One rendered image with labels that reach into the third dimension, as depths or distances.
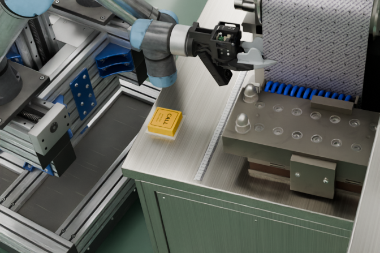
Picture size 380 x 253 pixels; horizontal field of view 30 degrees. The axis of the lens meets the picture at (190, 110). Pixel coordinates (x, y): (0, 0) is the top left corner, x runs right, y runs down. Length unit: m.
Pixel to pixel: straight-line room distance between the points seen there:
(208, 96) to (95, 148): 0.95
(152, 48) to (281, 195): 0.47
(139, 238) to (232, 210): 1.02
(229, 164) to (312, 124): 0.24
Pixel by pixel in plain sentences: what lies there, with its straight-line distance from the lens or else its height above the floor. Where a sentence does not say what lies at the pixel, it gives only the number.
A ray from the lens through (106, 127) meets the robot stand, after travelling 2.81.
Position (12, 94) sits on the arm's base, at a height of 0.84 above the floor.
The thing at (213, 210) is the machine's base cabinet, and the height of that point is 0.80.
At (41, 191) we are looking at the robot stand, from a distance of 2.68.
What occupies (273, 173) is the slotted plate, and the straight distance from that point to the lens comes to 1.69.
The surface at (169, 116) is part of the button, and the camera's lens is 1.82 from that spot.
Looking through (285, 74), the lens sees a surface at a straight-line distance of 1.70.
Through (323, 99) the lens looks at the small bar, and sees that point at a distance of 1.67.
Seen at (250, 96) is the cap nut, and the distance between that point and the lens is 1.67.
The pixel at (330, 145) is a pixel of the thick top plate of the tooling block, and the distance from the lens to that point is 1.60.
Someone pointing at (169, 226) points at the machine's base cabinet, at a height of 0.67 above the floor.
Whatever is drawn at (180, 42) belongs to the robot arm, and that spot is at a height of 1.13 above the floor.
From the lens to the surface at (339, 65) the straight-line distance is 1.65.
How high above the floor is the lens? 2.26
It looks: 47 degrees down
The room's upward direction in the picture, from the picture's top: 9 degrees counter-clockwise
